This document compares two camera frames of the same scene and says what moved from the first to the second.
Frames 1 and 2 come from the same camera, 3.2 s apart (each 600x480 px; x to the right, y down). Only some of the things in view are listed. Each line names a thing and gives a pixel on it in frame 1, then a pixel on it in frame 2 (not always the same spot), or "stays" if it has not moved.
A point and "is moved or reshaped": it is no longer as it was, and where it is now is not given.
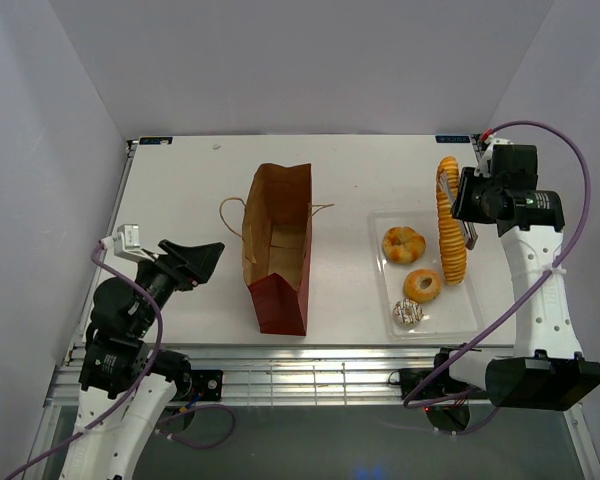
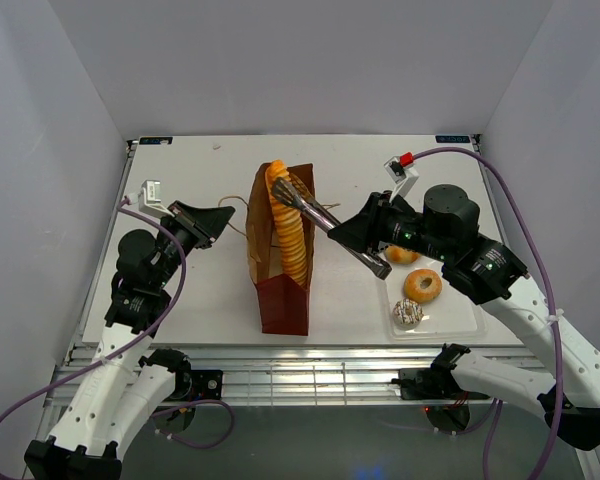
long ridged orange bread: (453, 246) is moved or reshaped
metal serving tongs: (469, 235) is moved or reshaped
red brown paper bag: (276, 245) stays
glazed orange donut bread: (412, 286) stays
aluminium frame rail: (285, 375) stays
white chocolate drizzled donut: (407, 313) stays
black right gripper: (466, 182) → (367, 228)
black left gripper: (197, 262) → (210, 221)
